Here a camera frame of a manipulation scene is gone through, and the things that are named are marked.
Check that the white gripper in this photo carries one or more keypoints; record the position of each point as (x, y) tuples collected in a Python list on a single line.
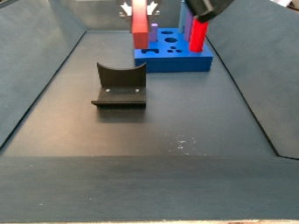
[(205, 10)]

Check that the red rectangular block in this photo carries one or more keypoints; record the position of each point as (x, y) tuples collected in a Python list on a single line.
[(139, 24)]

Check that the blue peg board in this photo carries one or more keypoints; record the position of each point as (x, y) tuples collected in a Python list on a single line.
[(169, 55)]

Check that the black curved fixture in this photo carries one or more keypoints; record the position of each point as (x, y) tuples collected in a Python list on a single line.
[(122, 87)]

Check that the purple rectangular block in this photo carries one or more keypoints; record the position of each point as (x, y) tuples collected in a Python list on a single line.
[(154, 32)]

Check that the light blue arch peg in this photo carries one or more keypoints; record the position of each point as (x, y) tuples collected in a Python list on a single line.
[(183, 16)]

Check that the purple star peg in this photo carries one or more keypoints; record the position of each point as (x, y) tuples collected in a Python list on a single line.
[(187, 25)]

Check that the red hexagonal peg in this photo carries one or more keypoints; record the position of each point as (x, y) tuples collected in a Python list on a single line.
[(198, 35)]

